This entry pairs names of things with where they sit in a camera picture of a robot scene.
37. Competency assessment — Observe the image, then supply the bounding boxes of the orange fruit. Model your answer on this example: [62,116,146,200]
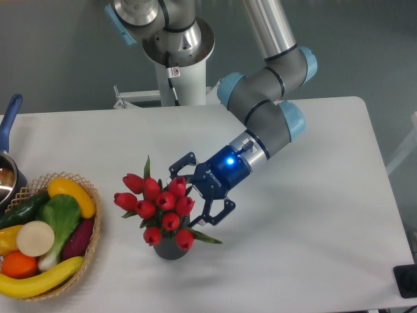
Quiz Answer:
[1,251,38,279]

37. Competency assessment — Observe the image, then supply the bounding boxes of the yellow banana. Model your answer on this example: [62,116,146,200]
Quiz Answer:
[1,256,83,299]

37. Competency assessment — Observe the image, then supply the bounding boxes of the green bok choy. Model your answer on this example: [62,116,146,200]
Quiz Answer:
[36,194,81,272]

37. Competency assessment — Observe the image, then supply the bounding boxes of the yellow bell pepper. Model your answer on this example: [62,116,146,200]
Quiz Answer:
[0,225,23,256]

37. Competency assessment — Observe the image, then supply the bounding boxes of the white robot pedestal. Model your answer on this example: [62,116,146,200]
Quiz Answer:
[113,17,220,109]

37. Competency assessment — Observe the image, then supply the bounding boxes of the green cucumber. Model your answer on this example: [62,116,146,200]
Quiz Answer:
[1,190,50,229]

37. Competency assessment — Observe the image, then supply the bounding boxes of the red tulip bouquet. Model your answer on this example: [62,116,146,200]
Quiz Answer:
[113,159,222,250]

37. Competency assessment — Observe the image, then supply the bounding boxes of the woven wicker basket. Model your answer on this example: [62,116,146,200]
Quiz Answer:
[1,172,102,301]

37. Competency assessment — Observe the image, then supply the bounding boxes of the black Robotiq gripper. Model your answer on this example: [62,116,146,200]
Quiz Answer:
[169,130,267,228]

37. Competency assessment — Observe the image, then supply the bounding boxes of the blue handled steel saucepan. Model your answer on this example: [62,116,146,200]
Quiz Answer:
[1,94,27,215]

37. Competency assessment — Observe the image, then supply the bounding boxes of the white frame at right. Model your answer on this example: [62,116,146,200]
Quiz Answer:
[385,112,416,175]

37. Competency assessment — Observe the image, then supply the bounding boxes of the black pedestal cable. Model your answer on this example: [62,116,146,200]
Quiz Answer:
[164,50,181,107]

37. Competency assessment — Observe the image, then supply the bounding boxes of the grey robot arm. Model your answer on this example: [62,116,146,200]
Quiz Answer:
[105,1,317,225]

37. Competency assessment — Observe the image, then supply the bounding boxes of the purple sweet potato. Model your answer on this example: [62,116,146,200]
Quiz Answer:
[62,218,94,260]

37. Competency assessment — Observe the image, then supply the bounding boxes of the black device at table edge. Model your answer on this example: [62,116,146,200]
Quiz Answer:
[393,264,416,299]

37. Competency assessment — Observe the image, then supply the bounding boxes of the beige round radish slice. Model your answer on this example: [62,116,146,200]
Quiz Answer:
[16,220,55,257]

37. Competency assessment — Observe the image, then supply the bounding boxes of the dark grey ribbed vase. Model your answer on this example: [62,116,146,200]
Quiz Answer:
[153,215,190,260]

